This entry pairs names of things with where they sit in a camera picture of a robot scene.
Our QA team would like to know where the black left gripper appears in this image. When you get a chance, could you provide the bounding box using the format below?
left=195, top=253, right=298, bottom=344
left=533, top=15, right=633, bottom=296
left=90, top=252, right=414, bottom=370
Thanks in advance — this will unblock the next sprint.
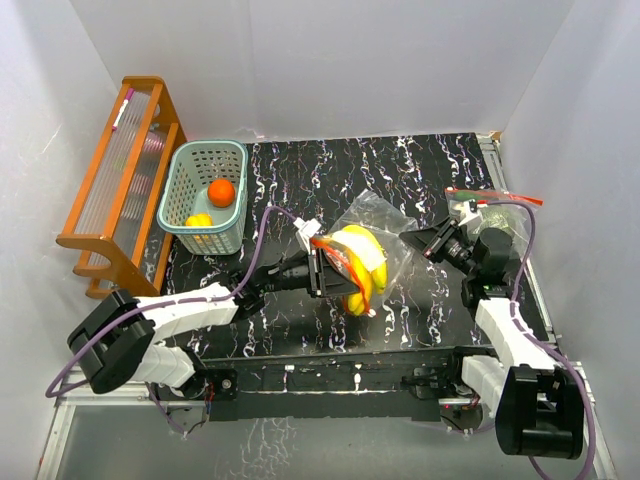
left=259, top=248, right=359, bottom=300

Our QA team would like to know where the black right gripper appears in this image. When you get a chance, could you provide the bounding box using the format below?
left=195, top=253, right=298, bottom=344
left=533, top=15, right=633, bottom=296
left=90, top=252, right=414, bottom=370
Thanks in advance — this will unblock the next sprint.
left=400, top=216, right=480, bottom=278

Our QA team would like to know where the fake banana bunch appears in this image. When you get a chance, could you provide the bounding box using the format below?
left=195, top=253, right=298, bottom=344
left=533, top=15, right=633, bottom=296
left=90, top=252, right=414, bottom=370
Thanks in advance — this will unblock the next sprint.
left=329, top=224, right=388, bottom=316

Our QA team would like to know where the clear zip bag with fruit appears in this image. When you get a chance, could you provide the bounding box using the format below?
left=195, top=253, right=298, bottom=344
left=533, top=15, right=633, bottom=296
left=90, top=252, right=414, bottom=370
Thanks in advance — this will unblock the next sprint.
left=310, top=189, right=417, bottom=316

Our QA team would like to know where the fake orange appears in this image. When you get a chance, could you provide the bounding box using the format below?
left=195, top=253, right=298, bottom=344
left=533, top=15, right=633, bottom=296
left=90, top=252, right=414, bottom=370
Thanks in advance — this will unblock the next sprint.
left=207, top=178, right=236, bottom=208

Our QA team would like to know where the fake yellow bell pepper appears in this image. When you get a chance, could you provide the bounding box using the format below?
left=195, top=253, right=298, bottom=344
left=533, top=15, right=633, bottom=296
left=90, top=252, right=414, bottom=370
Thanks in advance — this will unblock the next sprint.
left=185, top=213, right=213, bottom=228

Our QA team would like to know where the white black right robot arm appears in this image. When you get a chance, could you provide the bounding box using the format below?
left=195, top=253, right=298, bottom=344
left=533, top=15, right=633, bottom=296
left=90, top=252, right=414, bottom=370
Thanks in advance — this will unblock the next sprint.
left=400, top=218, right=584, bottom=459

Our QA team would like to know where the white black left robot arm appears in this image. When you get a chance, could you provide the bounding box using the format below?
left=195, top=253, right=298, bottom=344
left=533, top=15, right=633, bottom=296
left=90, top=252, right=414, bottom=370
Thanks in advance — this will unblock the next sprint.
left=67, top=248, right=364, bottom=399

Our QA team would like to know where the clear zip bag with vegetables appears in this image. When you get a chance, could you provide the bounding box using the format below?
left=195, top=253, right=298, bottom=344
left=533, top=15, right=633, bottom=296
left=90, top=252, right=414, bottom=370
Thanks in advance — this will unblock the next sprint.
left=445, top=187, right=544, bottom=259

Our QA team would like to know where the teal plastic basket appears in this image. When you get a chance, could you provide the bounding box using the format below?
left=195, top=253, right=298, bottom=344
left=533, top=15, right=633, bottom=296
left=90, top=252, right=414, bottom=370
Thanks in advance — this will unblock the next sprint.
left=156, top=140, right=249, bottom=256

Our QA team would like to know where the orange wooden rack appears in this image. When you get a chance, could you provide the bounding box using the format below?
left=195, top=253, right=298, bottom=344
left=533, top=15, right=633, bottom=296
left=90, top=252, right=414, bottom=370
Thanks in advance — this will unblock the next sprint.
left=56, top=76, right=186, bottom=299

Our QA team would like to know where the pink white marker pen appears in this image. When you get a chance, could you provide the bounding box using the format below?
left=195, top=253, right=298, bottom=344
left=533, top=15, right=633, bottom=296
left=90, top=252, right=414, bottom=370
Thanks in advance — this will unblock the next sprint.
left=112, top=88, right=134, bottom=132

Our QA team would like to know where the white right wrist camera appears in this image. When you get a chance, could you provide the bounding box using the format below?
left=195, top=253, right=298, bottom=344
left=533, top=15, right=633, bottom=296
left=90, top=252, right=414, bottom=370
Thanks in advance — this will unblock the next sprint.
left=456, top=200, right=482, bottom=229

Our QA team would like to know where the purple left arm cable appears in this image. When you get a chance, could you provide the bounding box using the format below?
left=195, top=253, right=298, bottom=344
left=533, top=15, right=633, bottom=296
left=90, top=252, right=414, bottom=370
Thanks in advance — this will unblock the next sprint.
left=44, top=205, right=309, bottom=441

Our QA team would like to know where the aluminium frame rail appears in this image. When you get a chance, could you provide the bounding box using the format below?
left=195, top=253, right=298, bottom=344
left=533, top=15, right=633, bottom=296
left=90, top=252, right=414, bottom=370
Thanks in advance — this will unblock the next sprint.
left=45, top=350, right=604, bottom=478

